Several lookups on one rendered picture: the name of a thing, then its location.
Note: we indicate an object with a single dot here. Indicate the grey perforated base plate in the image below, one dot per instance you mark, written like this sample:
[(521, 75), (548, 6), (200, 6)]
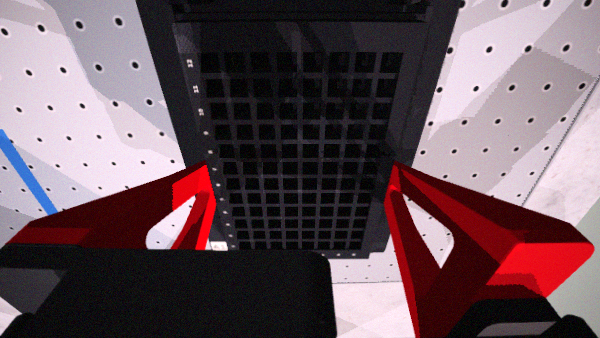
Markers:
[(81, 103)]

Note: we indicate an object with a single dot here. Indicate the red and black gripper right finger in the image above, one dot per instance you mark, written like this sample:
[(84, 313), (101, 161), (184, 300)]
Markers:
[(501, 250)]

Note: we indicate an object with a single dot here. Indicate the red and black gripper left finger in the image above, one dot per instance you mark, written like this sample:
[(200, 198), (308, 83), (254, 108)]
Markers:
[(123, 219)]

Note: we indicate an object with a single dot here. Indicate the blue tape outline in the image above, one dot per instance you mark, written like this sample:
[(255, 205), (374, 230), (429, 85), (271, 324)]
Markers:
[(24, 172)]

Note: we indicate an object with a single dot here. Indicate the black well plate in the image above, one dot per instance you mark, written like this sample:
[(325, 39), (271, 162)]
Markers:
[(296, 192)]

